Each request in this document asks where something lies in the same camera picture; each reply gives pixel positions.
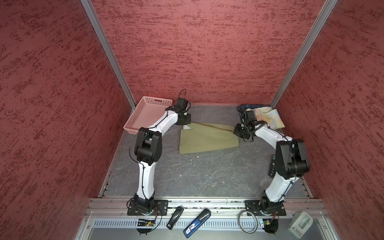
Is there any blue denim skirt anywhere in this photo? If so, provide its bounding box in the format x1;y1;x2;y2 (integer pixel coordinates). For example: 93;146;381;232
237;104;268;113

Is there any olive green garment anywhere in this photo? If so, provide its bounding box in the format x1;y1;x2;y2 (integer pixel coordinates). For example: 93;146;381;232
179;123;239;154

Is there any pastel floral skirt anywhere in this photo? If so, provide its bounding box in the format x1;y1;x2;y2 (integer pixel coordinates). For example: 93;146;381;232
253;107;285;130

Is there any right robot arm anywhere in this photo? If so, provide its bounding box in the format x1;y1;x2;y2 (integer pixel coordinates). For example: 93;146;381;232
234;121;310;216

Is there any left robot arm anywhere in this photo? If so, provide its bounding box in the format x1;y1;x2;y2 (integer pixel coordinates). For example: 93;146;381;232
132;107;191;216

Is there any pink plastic basket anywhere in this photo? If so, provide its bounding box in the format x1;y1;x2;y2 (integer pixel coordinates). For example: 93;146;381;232
124;96;173;135

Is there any black calculator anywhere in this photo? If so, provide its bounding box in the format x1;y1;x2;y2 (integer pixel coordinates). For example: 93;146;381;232
268;155;277;179

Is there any right circuit board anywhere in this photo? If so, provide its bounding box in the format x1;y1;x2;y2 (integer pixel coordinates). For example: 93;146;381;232
263;219;279;235

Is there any circuit board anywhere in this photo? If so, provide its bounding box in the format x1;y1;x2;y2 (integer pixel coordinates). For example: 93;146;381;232
263;219;279;235
136;219;157;235

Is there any blue black handheld device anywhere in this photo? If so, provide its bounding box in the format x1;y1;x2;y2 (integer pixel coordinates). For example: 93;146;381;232
183;209;211;239

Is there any left circuit board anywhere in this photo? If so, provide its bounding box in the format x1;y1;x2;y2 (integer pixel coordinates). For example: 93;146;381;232
136;219;157;235

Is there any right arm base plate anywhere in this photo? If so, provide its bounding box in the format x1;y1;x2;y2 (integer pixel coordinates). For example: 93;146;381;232
245;200;287;217

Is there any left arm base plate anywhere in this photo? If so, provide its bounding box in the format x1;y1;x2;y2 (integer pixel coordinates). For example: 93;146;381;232
127;200;169;216

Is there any grey coiled cable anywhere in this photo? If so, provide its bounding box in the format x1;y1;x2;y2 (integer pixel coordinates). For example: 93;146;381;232
238;209;259;235

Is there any aluminium front rail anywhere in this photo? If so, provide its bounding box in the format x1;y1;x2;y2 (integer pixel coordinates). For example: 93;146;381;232
75;197;339;240

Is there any left aluminium corner post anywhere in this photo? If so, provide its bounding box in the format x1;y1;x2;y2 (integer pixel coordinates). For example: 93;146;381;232
81;0;137;110

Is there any aluminium corner post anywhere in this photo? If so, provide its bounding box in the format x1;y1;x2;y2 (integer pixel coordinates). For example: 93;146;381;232
270;0;338;108
81;0;137;110

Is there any right aluminium corner post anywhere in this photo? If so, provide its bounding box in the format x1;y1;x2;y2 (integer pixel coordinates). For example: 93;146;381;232
270;0;338;108

